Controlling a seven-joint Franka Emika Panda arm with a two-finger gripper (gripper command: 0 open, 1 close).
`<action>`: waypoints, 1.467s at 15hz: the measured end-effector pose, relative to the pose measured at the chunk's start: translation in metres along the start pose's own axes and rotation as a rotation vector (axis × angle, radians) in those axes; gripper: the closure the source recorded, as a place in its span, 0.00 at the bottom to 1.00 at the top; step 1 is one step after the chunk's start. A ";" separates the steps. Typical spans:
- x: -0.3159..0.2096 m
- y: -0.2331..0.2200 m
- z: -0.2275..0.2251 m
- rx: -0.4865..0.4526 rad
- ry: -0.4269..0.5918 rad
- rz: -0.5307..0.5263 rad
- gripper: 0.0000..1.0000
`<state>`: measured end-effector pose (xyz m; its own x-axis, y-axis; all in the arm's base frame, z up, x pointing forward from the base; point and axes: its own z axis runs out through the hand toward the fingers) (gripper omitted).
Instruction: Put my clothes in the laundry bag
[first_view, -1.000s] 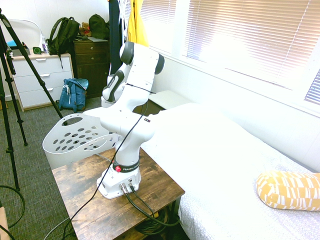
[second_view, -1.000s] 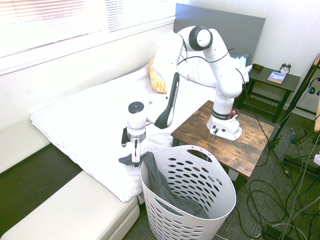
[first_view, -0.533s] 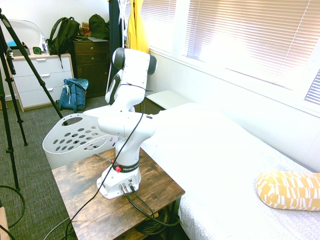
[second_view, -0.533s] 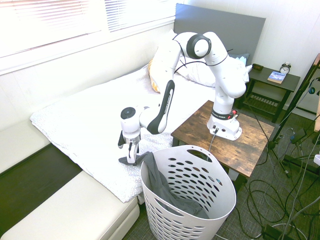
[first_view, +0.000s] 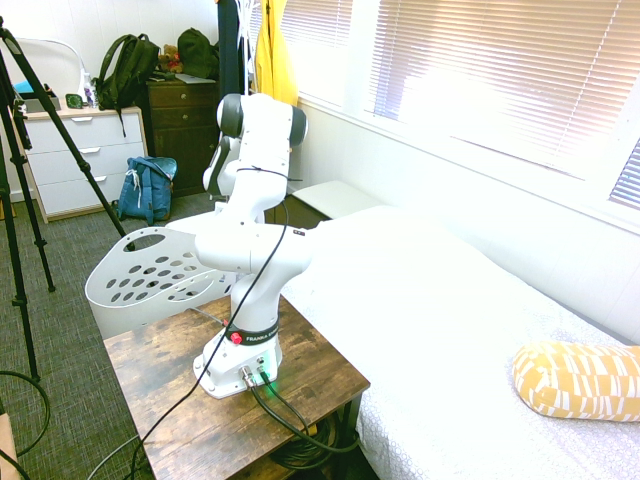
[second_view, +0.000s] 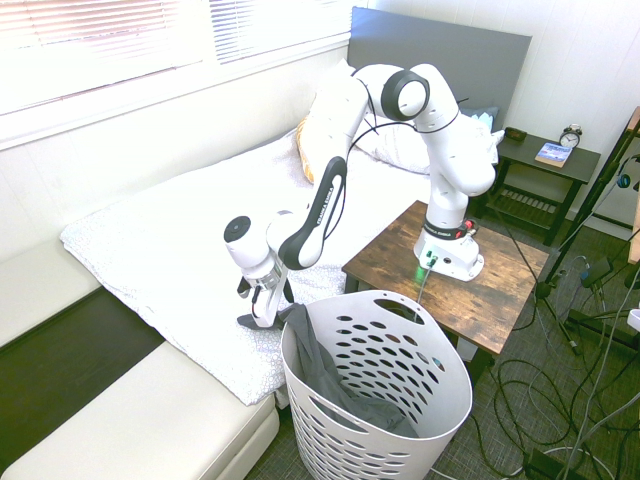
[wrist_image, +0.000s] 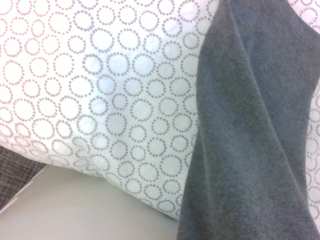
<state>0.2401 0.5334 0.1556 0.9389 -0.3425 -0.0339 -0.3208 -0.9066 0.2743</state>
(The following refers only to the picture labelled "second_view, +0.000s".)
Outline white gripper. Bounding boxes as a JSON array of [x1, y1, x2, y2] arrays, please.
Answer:
[[238, 271, 296, 331]]

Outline dark grey garment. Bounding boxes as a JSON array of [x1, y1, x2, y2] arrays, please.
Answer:
[[277, 302, 419, 439]]

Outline white perforated laundry basket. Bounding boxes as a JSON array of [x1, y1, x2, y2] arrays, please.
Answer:
[[279, 289, 474, 480]]

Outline grey clothes in basket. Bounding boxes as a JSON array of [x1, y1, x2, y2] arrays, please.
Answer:
[[349, 399, 420, 439]]

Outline white bed cover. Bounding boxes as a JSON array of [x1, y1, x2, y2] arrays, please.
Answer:
[[59, 132, 436, 407]]

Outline yellow white patterned pillow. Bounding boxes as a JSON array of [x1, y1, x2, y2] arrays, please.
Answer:
[[295, 117, 321, 184]]

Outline cream bench cushion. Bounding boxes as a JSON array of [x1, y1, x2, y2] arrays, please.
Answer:
[[0, 237, 105, 347], [0, 343, 281, 480]]

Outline rustic wooden side table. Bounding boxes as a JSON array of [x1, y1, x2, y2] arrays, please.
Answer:
[[342, 199, 551, 386]]

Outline dark brown bench top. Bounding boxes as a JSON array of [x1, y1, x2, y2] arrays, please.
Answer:
[[0, 287, 166, 471]]

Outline narrow white window blind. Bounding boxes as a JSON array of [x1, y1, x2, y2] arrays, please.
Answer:
[[208, 0, 351, 66]]

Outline teal cushion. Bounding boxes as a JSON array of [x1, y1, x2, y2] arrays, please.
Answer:
[[469, 105, 501, 132]]

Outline black floor box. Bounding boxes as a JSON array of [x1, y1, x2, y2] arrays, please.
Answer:
[[523, 448, 574, 480]]

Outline grey upholstered headboard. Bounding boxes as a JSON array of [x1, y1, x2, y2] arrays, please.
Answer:
[[348, 5, 533, 136]]

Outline blue cover book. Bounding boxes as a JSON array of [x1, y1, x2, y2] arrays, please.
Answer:
[[534, 141, 573, 169]]

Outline wide white window blind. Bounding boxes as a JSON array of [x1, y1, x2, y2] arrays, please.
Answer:
[[0, 0, 204, 117]]

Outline black power adapter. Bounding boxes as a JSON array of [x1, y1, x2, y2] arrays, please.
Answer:
[[581, 257, 614, 290]]

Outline black nightstand with shelf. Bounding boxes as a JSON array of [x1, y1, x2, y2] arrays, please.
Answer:
[[472, 130, 602, 247]]

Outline black twin-bell alarm clock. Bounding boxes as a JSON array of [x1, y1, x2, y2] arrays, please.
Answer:
[[558, 123, 584, 150]]

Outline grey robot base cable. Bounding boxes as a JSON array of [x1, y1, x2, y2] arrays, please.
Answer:
[[414, 255, 437, 321]]

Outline long black floor cable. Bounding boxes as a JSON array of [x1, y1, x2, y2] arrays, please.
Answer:
[[487, 159, 551, 354]]

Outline grey floor cable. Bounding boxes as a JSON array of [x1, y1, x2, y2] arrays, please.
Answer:
[[569, 279, 640, 480]]

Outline black camera stand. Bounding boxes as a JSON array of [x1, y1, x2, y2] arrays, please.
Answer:
[[534, 107, 640, 357]]

